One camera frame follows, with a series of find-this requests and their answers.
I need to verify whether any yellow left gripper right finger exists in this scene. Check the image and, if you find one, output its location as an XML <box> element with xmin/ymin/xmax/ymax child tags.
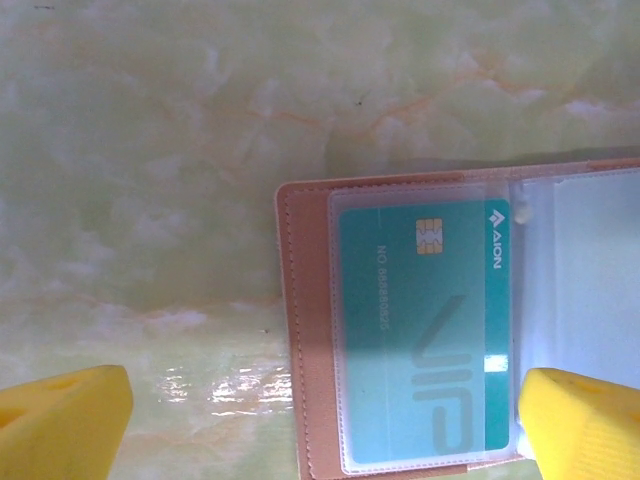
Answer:
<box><xmin>516</xmin><ymin>367</ymin><xmax>640</xmax><ymax>480</ymax></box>

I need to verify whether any teal VIP chip card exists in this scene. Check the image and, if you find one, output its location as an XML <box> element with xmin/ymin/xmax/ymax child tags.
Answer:
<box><xmin>336</xmin><ymin>198</ymin><xmax>512</xmax><ymax>450</ymax></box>

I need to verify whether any pink leather card holder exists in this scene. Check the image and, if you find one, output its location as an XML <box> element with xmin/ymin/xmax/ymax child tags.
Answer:
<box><xmin>274</xmin><ymin>157</ymin><xmax>640</xmax><ymax>480</ymax></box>

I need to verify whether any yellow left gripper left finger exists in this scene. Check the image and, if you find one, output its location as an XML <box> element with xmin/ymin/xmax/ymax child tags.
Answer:
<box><xmin>0</xmin><ymin>364</ymin><xmax>134</xmax><ymax>480</ymax></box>

